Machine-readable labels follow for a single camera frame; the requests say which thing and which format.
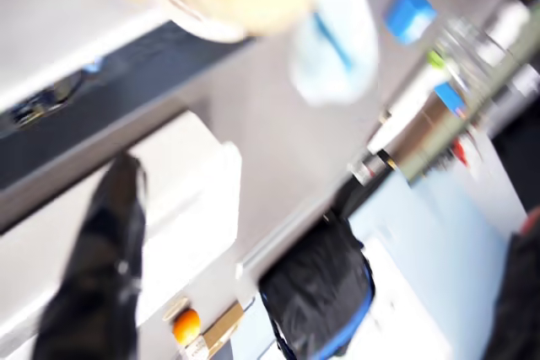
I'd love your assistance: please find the small blue box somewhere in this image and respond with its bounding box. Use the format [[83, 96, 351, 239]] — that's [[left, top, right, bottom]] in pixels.
[[433, 81, 467, 119]]

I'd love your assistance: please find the blue cube with white X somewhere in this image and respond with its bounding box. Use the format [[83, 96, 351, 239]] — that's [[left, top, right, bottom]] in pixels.
[[382, 0, 438, 46]]

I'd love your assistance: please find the white plastic bin, grey bottom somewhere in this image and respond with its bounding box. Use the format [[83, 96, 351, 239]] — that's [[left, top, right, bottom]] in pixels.
[[0, 109, 245, 344]]

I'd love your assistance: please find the white pill bottle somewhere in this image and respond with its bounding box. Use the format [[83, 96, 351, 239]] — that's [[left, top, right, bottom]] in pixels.
[[181, 341, 208, 360]]

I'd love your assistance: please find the orange fruit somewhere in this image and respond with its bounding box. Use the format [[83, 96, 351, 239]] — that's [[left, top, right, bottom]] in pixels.
[[171, 308, 202, 345]]

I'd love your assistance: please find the black bag with blue trim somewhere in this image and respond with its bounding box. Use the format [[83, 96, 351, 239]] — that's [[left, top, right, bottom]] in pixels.
[[257, 207, 376, 359]]

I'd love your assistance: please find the brown cardboard box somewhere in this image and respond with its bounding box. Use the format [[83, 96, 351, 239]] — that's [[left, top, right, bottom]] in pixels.
[[197, 303, 246, 352]]

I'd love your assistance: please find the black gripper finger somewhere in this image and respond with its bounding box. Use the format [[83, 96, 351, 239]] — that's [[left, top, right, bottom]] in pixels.
[[32, 151, 149, 360]]

